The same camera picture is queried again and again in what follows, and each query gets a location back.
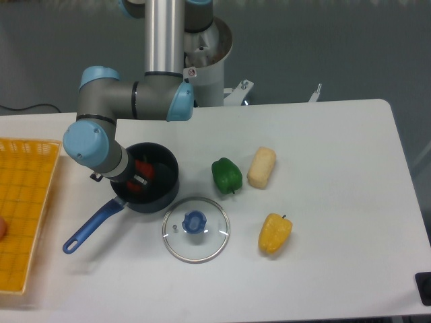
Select white metal base frame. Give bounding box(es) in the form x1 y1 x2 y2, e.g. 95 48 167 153
224 79 255 106

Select glass lid blue knob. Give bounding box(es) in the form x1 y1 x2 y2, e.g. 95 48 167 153
162 196 230 264

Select green bell pepper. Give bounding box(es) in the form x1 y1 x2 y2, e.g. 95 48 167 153
211 157 242 194

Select black floor cable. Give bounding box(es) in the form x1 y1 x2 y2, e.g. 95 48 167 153
0 103 62 113

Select yellow plastic basket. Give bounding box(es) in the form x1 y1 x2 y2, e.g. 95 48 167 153
1 138 62 295

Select red bell pepper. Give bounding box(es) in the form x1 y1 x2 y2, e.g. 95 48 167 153
127 157 155 194

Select white metal bracket right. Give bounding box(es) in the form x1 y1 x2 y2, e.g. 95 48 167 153
308 83 322 103

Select beige bread loaf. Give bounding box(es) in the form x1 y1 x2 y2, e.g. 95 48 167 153
246 147 276 189

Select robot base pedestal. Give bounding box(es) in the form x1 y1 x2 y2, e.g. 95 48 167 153
184 17 233 107

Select black device table corner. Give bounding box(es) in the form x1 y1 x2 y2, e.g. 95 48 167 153
415 272 431 306

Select dark pot blue handle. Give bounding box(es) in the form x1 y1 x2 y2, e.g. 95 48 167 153
63 143 179 254

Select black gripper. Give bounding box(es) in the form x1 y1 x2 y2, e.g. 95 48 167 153
90 153 148 187

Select yellow bell pepper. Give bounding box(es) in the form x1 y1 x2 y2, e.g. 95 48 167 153
258 213 293 254

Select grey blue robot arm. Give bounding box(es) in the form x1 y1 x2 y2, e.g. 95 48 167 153
63 1 213 184

